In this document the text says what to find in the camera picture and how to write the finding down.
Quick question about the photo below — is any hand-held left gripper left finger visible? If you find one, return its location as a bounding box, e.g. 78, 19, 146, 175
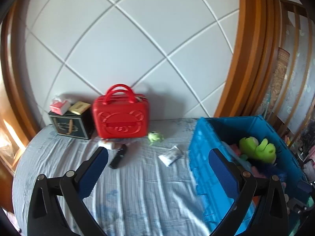
27, 147, 109, 236

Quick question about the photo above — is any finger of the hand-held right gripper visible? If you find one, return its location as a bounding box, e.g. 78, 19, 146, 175
287, 197, 315, 213
297, 180, 315, 196

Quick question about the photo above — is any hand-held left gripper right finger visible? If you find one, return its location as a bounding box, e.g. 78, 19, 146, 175
208, 148, 289, 236

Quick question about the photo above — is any pink plush pig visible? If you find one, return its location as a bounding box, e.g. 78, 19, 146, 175
228, 141, 244, 156

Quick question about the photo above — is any blue plastic crate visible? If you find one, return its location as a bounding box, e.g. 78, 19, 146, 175
188, 115, 308, 236

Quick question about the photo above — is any blue feather duster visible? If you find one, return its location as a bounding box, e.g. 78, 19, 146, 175
264, 162, 288, 180

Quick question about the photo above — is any green plush toy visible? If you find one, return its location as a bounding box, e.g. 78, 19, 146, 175
238, 136, 276, 164

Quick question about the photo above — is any small black device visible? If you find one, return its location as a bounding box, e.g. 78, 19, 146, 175
109, 145, 128, 170

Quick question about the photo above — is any small white box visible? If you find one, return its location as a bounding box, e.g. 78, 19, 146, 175
98, 140, 116, 150

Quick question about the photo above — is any white foil sachet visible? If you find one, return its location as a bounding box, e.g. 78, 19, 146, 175
158, 146, 184, 166

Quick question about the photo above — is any striped light blue bed sheet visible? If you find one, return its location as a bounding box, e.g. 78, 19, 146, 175
12, 117, 214, 236

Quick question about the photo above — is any black gift box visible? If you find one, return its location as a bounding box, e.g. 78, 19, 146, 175
48, 108, 95, 140

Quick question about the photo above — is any red hard carry case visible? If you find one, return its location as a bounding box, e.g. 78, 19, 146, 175
92, 84, 151, 138

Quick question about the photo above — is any small gold box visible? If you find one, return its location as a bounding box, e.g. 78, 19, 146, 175
68, 101, 91, 115

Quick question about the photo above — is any small green monster toy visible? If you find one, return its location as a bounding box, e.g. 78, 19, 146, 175
148, 131, 165, 143

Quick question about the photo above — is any red tissue pack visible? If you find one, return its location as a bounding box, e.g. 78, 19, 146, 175
49, 98, 72, 115

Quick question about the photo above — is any translucent white lamp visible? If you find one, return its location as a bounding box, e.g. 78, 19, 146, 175
0, 118, 25, 158

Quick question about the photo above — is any white padded headboard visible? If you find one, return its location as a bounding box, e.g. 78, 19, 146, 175
10, 0, 243, 128

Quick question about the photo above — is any wooden headboard frame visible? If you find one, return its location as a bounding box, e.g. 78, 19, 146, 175
0, 0, 282, 177

